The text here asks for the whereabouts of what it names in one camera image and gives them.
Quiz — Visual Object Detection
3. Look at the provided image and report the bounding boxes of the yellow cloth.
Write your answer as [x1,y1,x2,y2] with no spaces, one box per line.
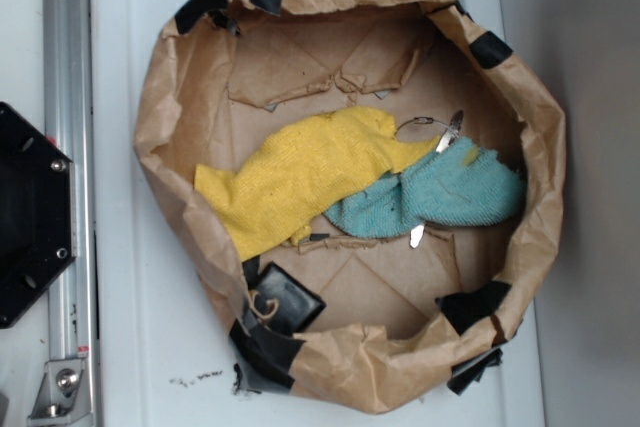
[194,106,439,261]

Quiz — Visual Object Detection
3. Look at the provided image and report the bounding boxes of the teal terry cloth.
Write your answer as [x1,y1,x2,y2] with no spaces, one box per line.
[324,137,527,239]

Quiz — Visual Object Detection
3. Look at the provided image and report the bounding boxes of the black rectangular block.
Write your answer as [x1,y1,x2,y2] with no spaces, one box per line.
[242,257,326,335]

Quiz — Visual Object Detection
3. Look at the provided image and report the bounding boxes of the brown paper bag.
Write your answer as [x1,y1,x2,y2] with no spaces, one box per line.
[134,0,566,414]

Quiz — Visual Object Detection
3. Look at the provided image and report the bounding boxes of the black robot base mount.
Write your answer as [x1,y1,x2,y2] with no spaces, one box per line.
[0,102,75,329]

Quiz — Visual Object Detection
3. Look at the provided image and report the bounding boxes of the aluminium extrusion rail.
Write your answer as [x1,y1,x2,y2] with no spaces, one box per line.
[43,0,98,360]

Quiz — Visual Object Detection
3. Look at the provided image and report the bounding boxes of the metal corner bracket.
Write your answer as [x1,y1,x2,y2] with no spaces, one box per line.
[27,359,95,426]

